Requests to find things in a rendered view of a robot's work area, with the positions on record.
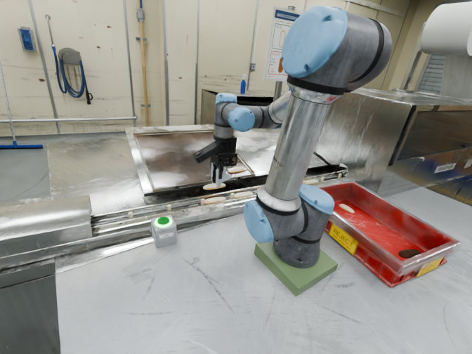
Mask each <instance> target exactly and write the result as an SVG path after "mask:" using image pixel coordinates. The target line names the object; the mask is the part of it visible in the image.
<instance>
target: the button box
mask: <svg viewBox="0 0 472 354"><path fill-rule="evenodd" d="M166 217H169V218H170V219H171V220H172V223H171V225H169V226H167V227H164V228H161V227H158V226H156V225H155V221H156V220H157V219H158V218H152V219H151V227H152V228H151V229H150V236H152V238H153V240H154V241H153V242H154V243H155V246H156V248H160V247H165V246H169V245H172V244H176V243H177V235H176V224H175V222H174V220H173V218H172V216H171V215H168V216H166Z"/></svg>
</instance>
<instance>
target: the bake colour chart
mask: <svg viewBox="0 0 472 354"><path fill-rule="evenodd" d="M301 14H302V13H301V12H298V11H292V10H289V9H285V8H280V7H277V6H274V8H273V17H272V23H271V28H270V38H269V44H268V53H267V59H266V64H265V74H264V80H266V81H287V77H288V74H287V73H286V72H285V71H284V69H283V67H282V61H283V60H282V59H281V54H282V46H283V43H284V39H285V37H286V35H287V32H288V31H289V28H290V27H291V25H292V24H293V23H294V21H295V20H296V19H297V18H299V16H300V15H301Z"/></svg>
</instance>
